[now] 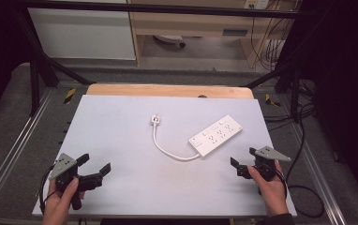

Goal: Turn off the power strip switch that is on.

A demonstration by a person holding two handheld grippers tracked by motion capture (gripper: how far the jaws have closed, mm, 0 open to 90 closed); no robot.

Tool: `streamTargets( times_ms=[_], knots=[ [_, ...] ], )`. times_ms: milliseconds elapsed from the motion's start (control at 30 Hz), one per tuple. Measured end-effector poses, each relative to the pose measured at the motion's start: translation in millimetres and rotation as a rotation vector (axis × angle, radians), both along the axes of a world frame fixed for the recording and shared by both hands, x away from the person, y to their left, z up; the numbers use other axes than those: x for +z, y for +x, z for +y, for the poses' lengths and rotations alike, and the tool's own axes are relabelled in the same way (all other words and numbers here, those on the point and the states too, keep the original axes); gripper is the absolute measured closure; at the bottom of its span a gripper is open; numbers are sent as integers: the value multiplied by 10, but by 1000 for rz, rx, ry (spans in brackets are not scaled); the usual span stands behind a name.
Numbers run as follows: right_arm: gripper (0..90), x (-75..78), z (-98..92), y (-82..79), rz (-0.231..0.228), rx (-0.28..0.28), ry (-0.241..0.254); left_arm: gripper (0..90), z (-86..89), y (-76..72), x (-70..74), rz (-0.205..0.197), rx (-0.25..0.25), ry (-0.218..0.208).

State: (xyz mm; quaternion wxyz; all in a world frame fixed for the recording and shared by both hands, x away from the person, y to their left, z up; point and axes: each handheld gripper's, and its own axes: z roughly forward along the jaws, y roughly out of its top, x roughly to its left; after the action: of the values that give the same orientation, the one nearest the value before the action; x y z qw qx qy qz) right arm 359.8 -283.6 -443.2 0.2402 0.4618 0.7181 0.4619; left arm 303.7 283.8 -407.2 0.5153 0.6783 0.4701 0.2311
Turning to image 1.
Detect white power strip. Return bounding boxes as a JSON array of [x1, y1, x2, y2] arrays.
[[188, 113, 244, 158]]

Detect white table sheet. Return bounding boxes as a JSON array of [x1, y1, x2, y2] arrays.
[[31, 94, 298, 218]]

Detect light wooden desk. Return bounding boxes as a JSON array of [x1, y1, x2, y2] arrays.
[[127, 0, 294, 68]]

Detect person's right hand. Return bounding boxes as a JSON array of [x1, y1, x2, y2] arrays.
[[246, 160, 291, 218]]

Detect black cables on floor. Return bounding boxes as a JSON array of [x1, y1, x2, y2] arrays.
[[262, 79, 317, 133]]

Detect white plug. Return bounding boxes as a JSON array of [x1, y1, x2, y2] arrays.
[[150, 113, 162, 128]]

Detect office chair base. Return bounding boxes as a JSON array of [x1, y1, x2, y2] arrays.
[[152, 34, 187, 49]]

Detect black horizontal frame bar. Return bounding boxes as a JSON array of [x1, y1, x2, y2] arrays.
[[17, 0, 304, 21]]

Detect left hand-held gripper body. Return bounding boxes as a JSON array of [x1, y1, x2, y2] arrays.
[[49, 152, 104, 211]]

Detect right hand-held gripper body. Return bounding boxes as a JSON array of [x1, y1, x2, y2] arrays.
[[236, 145, 292, 183]]

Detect person's left hand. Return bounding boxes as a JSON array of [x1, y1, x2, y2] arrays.
[[41, 177, 86, 225]]

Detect white cabinet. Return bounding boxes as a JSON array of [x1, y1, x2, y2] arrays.
[[26, 0, 137, 61]]

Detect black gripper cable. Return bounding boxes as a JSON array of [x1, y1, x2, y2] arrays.
[[275, 169, 290, 199], [38, 164, 60, 215]]

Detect aluminium floor rail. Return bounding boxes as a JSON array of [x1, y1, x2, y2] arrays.
[[288, 123, 347, 225], [0, 88, 57, 214]]

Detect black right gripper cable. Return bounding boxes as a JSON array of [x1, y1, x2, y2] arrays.
[[275, 169, 290, 199]]

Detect black metal frame stand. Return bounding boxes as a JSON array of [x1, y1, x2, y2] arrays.
[[13, 8, 97, 117], [243, 58, 304, 124]]

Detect white power strip cable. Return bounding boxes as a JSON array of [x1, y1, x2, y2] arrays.
[[152, 123, 201, 162]]

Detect wooden table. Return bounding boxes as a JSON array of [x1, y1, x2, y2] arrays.
[[85, 82, 255, 100]]

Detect hanging black cable bundle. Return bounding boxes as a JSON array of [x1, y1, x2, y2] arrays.
[[249, 0, 297, 73]]

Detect white wall socket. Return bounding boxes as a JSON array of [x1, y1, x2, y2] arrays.
[[243, 0, 271, 10]]

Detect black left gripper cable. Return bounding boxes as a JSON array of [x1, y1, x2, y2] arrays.
[[38, 164, 60, 215]]

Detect black floor cable loop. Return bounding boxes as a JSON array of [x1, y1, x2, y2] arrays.
[[284, 102, 325, 219]]

